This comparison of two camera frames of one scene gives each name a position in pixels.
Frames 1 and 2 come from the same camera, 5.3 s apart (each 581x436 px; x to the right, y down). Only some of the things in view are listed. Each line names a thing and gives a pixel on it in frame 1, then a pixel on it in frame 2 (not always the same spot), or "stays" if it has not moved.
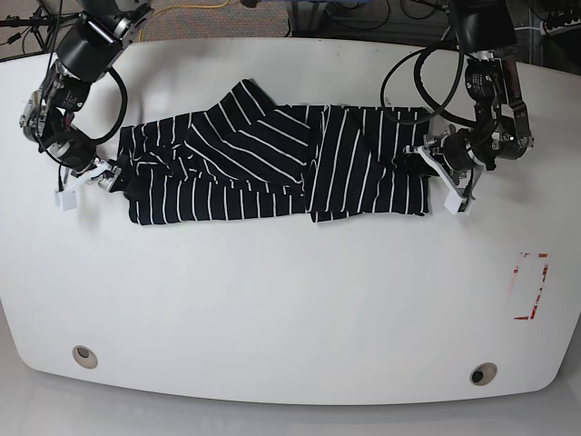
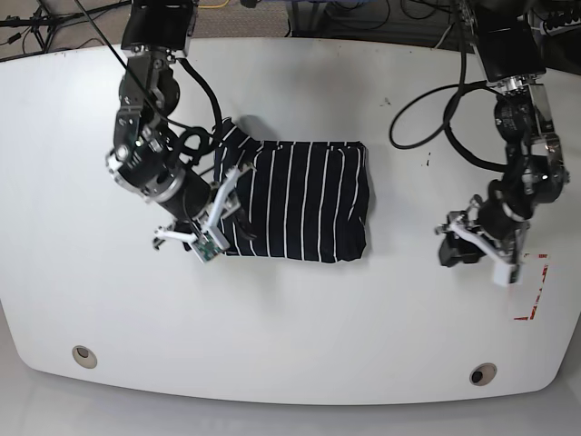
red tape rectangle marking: [516, 271] stays
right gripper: [455, 162] → [465, 239]
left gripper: [100, 173] → [210, 223]
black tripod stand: [43, 23] stays
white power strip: [566, 26] stays
